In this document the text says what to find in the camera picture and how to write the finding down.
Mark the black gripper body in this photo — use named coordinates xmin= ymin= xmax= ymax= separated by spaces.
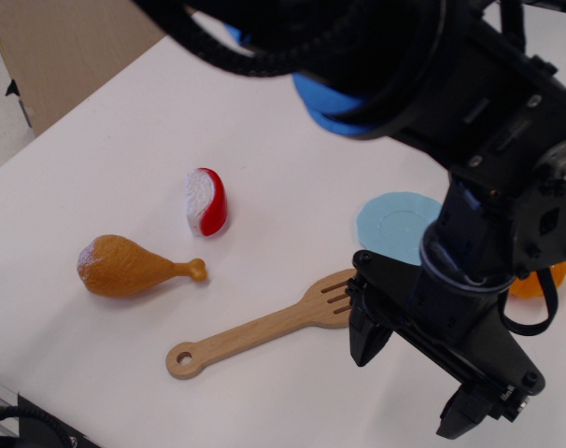
xmin=350 ymin=227 xmax=545 ymax=421

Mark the brown toy chicken drumstick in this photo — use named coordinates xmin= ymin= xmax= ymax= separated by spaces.
xmin=77 ymin=234 xmax=207 ymax=299

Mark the wooden slotted spatula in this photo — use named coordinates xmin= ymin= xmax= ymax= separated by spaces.
xmin=165 ymin=269 xmax=356 ymax=380

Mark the cardboard panel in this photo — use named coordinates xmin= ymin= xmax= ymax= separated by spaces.
xmin=0 ymin=1 xmax=165 ymax=135

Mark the black braided cable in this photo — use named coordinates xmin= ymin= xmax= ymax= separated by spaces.
xmin=0 ymin=404 xmax=74 ymax=448

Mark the black corner bracket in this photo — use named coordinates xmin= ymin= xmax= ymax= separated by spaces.
xmin=18 ymin=417 xmax=100 ymax=448

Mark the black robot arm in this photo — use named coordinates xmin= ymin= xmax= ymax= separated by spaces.
xmin=139 ymin=1 xmax=566 ymax=440

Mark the orange toy tangerine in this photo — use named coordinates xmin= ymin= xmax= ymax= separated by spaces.
xmin=509 ymin=261 xmax=566 ymax=299

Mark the light blue toy plate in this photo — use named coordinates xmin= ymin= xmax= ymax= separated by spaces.
xmin=356 ymin=191 xmax=442 ymax=266

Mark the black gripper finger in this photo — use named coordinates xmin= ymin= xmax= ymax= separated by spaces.
xmin=436 ymin=385 xmax=493 ymax=439
xmin=349 ymin=299 xmax=392 ymax=367

